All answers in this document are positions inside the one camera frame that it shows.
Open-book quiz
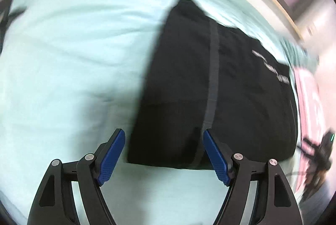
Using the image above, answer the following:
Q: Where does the pink elephant print blanket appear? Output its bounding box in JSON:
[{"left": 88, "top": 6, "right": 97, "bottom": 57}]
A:
[{"left": 291, "top": 66, "right": 334, "bottom": 192}]

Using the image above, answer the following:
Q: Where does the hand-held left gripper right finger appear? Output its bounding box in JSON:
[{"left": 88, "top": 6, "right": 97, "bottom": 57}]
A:
[{"left": 203, "top": 129, "right": 301, "bottom": 225}]

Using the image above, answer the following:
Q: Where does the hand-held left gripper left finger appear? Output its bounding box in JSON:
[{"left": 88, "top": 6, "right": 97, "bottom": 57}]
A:
[{"left": 28, "top": 128, "right": 126, "bottom": 225}]

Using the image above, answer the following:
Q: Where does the teal bed cover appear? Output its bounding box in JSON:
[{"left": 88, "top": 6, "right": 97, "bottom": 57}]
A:
[{"left": 0, "top": 0, "right": 315, "bottom": 225}]

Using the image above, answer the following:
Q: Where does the black jacket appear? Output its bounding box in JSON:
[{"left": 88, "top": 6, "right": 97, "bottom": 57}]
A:
[{"left": 127, "top": 0, "right": 299, "bottom": 170}]

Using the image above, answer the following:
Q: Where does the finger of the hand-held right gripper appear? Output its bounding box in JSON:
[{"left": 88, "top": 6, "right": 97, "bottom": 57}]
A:
[{"left": 301, "top": 136, "right": 319, "bottom": 160}]

